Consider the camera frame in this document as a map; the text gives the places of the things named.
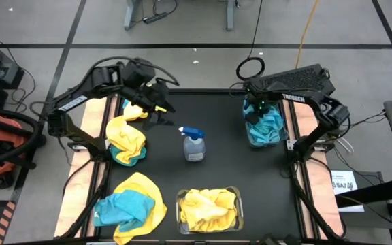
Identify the thick yellow cable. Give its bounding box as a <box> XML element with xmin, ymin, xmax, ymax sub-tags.
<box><xmin>295</xmin><ymin>0</ymin><xmax>320</xmax><ymax>69</ymax></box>

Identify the black coiled cable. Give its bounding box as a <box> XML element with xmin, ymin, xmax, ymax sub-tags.
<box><xmin>235</xmin><ymin>0</ymin><xmax>266</xmax><ymax>82</ymax></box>

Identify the wooden side board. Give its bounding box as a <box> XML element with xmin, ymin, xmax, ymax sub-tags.
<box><xmin>282</xmin><ymin>88</ymin><xmax>345</xmax><ymax>239</ymax></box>
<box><xmin>53</xmin><ymin>88</ymin><xmax>119</xmax><ymax>238</ymax></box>

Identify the clear plastic basket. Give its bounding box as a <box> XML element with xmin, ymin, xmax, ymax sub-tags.
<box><xmin>242</xmin><ymin>97</ymin><xmax>290</xmax><ymax>148</ymax></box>
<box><xmin>176</xmin><ymin>186</ymin><xmax>244</xmax><ymax>235</ymax></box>

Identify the black aluminium table frame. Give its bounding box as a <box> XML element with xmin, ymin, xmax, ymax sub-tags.
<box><xmin>58</xmin><ymin>87</ymin><xmax>348</xmax><ymax>245</ymax></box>

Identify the teal microfiber towel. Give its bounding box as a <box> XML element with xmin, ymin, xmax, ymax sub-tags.
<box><xmin>247</xmin><ymin>124</ymin><xmax>284</xmax><ymax>146</ymax></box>
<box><xmin>109</xmin><ymin>145</ymin><xmax>148</xmax><ymax>168</ymax></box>

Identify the white paper sign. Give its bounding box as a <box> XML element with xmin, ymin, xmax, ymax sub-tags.
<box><xmin>330</xmin><ymin>169</ymin><xmax>365</xmax><ymax>213</ymax></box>

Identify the grey spray bottle blue trigger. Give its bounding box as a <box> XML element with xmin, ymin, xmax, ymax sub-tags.
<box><xmin>178</xmin><ymin>126</ymin><xmax>207</xmax><ymax>163</ymax></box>

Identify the black power strip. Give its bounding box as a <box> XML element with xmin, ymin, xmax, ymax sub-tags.
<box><xmin>142</xmin><ymin>12</ymin><xmax>168</xmax><ymax>25</ymax></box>

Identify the white cable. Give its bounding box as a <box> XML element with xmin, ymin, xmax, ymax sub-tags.
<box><xmin>337</xmin><ymin>135</ymin><xmax>355</xmax><ymax>154</ymax></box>

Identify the black vacuum hose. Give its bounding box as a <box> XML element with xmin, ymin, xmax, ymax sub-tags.
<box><xmin>0</xmin><ymin>108</ymin><xmax>44</xmax><ymax>168</ymax></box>

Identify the grey desk leg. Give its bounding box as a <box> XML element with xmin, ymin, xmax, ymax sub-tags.
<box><xmin>123</xmin><ymin>0</ymin><xmax>140</xmax><ymax>31</ymax></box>
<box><xmin>225</xmin><ymin>0</ymin><xmax>237</xmax><ymax>32</ymax></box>

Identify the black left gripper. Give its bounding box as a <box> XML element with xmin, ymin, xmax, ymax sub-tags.
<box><xmin>143</xmin><ymin>78</ymin><xmax>178</xmax><ymax>131</ymax></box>

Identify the black metal beam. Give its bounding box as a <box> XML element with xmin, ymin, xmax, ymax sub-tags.
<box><xmin>334</xmin><ymin>177</ymin><xmax>392</xmax><ymax>209</ymax></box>

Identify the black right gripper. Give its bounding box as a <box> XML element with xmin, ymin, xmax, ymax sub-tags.
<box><xmin>245</xmin><ymin>96</ymin><xmax>275</xmax><ymax>126</ymax></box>

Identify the red vacuum cleaner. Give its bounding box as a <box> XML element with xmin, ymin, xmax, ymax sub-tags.
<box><xmin>0</xmin><ymin>107</ymin><xmax>35</xmax><ymax>190</ymax></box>

